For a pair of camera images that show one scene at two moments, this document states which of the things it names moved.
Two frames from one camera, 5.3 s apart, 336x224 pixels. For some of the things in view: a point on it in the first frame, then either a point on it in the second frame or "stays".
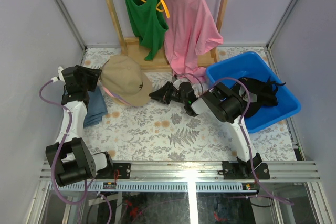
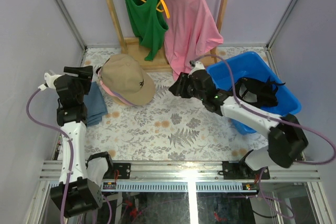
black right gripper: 160,96 → 179,88
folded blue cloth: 97,108 stays
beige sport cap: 123,76 stays
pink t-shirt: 192,27 stays
